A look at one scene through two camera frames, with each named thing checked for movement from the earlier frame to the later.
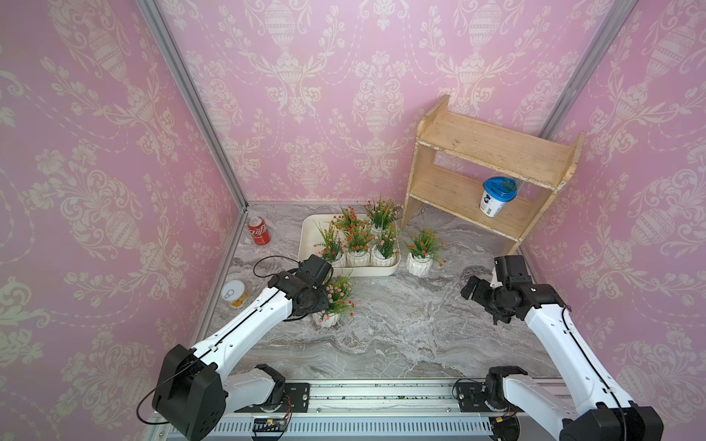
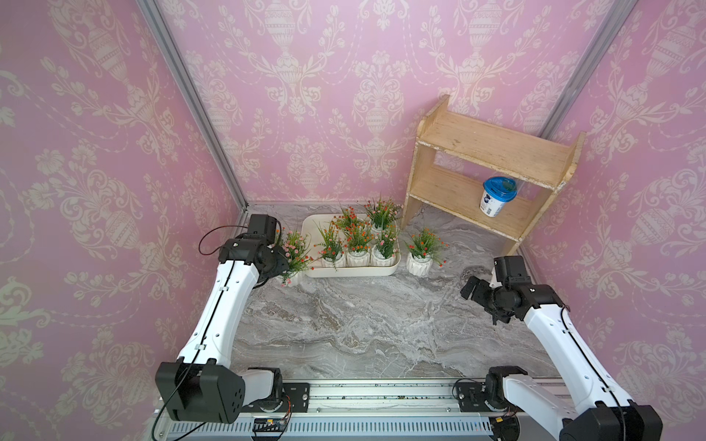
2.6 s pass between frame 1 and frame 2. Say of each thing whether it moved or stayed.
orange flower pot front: stayed
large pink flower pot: moved
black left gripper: moved
